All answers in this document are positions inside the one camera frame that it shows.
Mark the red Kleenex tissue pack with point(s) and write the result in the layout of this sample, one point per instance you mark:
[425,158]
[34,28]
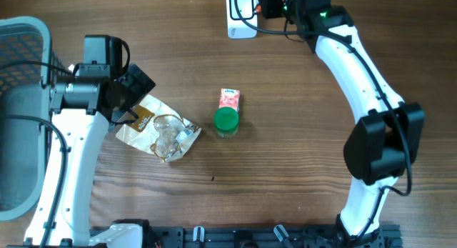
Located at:
[230,98]

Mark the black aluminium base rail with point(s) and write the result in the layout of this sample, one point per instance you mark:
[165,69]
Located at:
[309,236]

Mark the white barcode scanner box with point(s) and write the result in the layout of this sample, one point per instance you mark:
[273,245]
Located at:
[236,29]

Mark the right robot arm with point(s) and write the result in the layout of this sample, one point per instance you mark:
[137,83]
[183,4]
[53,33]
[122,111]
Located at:
[383,145]

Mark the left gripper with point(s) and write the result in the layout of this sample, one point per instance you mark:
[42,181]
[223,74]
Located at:
[139,83]

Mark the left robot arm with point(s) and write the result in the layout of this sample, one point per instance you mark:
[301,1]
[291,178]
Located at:
[98,93]

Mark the grey plastic mesh basket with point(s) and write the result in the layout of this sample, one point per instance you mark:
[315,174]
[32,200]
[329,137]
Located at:
[30,74]

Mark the brown cream snack pouch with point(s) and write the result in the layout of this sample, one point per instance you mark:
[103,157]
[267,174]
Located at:
[159,131]

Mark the green drink bottle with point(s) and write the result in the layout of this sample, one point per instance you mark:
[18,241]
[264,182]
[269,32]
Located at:
[226,121]

